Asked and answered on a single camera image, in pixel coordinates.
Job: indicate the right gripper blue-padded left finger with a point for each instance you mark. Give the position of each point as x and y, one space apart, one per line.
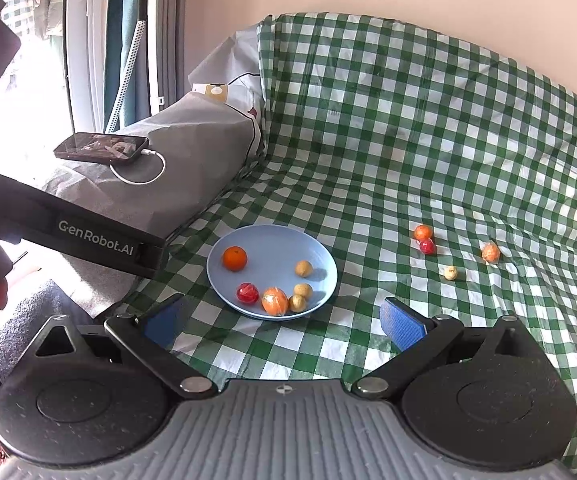
148 339

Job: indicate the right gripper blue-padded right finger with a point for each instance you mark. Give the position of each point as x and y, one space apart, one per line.
422 344

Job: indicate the tan longan fruit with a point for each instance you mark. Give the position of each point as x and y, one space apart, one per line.
304 290

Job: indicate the pale longan on cloth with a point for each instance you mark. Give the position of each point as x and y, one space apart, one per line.
451 273

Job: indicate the small red fruit beside orange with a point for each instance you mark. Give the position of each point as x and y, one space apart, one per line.
427 246

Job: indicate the small orange on cloth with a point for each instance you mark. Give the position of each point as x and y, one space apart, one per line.
423 232

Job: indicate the wrapped orange far right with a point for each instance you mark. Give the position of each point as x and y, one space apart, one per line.
491 253

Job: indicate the plain orange in plate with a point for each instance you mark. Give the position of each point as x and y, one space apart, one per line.
234 259

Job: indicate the black smartphone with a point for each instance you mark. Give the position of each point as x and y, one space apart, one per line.
101 148

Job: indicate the lower tan longan in plate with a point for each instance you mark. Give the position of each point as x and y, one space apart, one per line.
298 303

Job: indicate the tan longan in plate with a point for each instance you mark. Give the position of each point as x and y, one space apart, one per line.
298 303
303 268

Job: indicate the wrapped orange in plate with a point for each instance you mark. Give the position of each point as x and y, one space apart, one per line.
274 301

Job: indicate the upper tan longan in plate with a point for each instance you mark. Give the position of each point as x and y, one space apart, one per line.
303 268

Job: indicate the green white checkered cloth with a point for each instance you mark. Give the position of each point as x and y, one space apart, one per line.
372 127

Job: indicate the grey sofa armrest cover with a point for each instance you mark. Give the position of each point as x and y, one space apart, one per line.
198 147

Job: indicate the small beige tag box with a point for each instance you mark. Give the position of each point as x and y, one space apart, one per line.
218 92

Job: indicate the white garment steamer stand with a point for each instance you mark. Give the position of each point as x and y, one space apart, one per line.
144 66

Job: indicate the white printed cushion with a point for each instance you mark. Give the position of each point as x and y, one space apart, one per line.
235 62

